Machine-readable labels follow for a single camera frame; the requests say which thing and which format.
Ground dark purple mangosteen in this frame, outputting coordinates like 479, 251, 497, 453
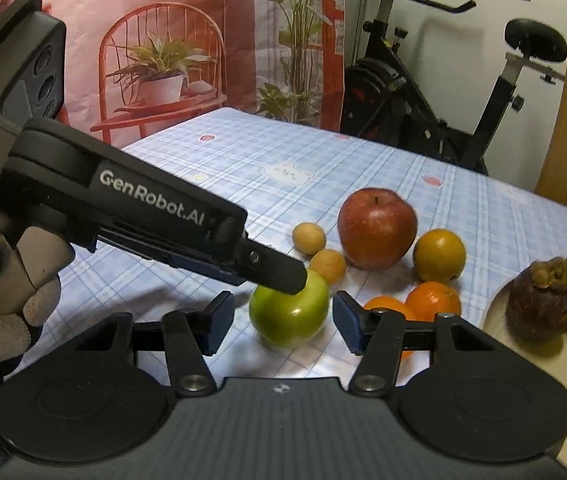
506, 257, 567, 344

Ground black exercise bike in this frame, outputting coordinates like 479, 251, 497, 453
339, 0, 567, 176

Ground gloved left hand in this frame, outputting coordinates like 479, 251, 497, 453
0, 212, 75, 362

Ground printed pink backdrop cloth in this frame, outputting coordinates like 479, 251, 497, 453
0, 0, 345, 146

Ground small brown longan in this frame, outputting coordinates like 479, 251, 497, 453
291, 222, 326, 256
308, 249, 347, 286

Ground green apple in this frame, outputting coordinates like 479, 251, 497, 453
249, 270, 330, 348

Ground red apple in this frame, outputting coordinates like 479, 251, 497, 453
337, 188, 418, 271

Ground orange mandarin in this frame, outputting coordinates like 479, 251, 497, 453
362, 294, 417, 361
405, 282, 461, 322

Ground blue plaid tablecloth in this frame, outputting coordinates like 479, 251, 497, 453
23, 108, 567, 365

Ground yellow-green orange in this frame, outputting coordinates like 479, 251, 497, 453
413, 229, 467, 284

